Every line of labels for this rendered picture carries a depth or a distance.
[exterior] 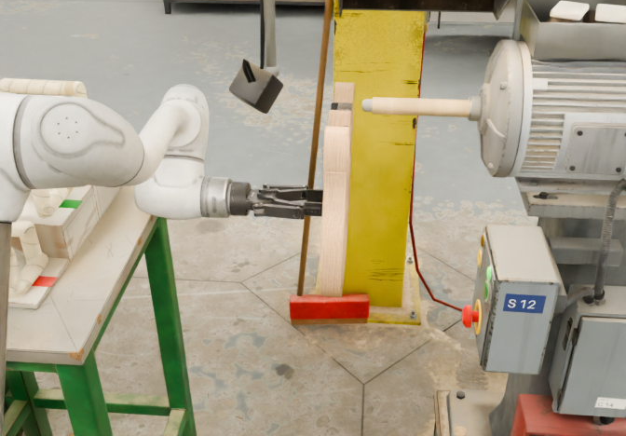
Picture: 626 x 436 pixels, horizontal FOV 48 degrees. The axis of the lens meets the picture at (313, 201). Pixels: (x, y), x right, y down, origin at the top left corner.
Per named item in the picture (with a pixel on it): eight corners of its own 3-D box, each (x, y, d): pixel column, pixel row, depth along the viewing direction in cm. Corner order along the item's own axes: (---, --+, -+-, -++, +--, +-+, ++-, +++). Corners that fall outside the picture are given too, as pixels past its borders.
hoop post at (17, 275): (29, 289, 135) (18, 249, 130) (21, 299, 133) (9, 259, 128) (13, 288, 136) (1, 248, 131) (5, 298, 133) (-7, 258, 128)
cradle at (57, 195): (77, 188, 151) (74, 175, 150) (55, 217, 142) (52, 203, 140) (62, 187, 152) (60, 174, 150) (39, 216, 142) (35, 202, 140)
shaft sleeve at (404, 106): (467, 110, 133) (469, 96, 131) (468, 120, 131) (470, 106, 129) (372, 107, 135) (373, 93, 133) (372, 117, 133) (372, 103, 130)
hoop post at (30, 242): (47, 264, 142) (37, 224, 137) (41, 273, 140) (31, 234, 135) (33, 263, 143) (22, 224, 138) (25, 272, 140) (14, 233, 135)
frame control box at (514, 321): (588, 322, 138) (617, 211, 124) (619, 406, 120) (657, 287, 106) (462, 316, 140) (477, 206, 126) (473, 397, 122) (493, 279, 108)
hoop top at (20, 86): (89, 92, 157) (87, 79, 155) (83, 98, 154) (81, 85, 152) (4, 88, 159) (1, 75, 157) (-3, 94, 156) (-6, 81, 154)
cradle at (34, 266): (52, 262, 142) (49, 249, 140) (27, 298, 132) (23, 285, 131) (36, 261, 142) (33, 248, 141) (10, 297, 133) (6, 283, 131)
